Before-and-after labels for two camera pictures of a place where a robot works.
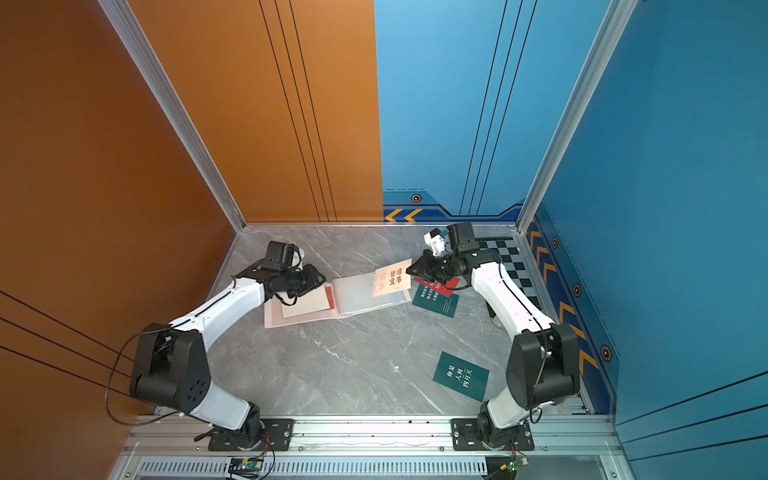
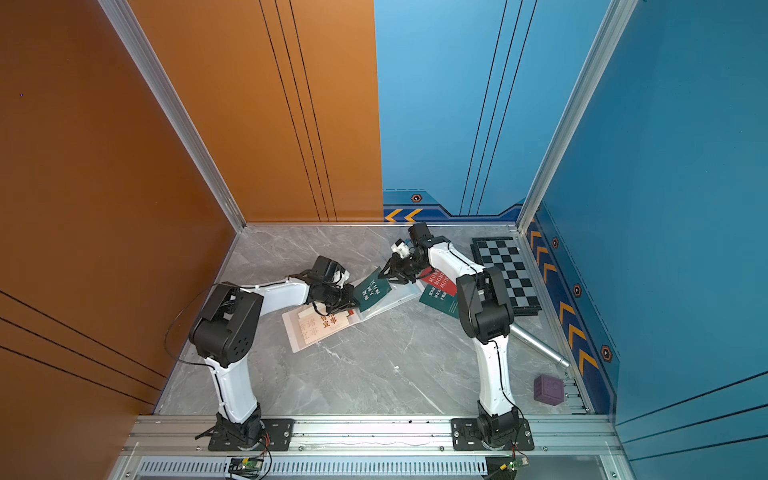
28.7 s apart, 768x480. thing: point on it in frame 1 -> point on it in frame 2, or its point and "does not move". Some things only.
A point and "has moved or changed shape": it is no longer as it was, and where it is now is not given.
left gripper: (314, 280) -> (350, 297)
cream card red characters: (393, 278) has moved or changed shape
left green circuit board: (250, 467) does not move
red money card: (446, 288) does not move
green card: (461, 376) -> (371, 289)
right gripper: (426, 271) -> (396, 269)
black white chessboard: (514, 265) does not move
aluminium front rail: (553, 435) does not move
